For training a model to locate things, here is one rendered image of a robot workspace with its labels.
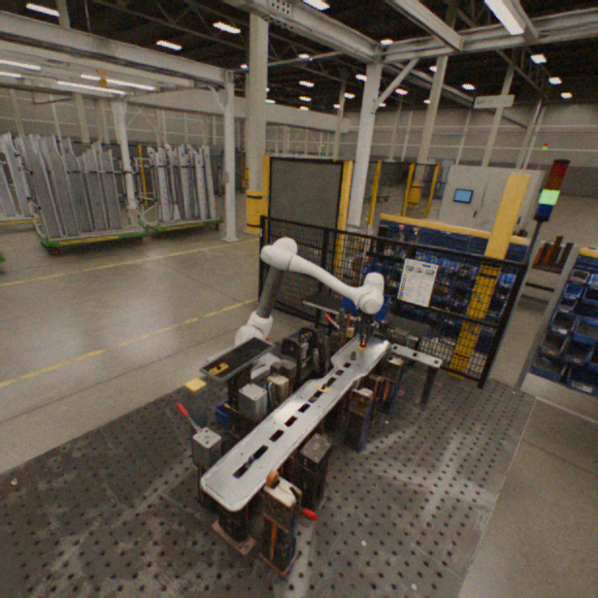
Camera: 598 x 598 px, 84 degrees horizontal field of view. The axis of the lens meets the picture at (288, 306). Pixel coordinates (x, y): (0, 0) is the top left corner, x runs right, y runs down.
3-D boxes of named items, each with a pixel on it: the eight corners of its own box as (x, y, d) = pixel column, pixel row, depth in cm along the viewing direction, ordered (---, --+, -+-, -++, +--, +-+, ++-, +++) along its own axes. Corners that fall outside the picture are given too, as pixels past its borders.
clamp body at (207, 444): (211, 518, 133) (207, 452, 118) (192, 502, 138) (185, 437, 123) (228, 500, 140) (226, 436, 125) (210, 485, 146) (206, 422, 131)
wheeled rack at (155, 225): (158, 240, 787) (149, 158, 714) (138, 232, 846) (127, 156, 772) (223, 230, 921) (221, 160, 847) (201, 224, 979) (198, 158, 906)
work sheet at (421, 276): (428, 309, 222) (440, 264, 209) (395, 299, 233) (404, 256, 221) (429, 308, 224) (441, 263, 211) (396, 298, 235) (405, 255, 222)
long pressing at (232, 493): (242, 521, 104) (242, 518, 103) (193, 481, 115) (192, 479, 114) (393, 345, 208) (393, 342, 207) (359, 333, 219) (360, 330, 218)
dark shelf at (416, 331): (420, 342, 210) (421, 338, 208) (300, 303, 255) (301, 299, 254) (429, 329, 226) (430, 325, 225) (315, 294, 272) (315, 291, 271)
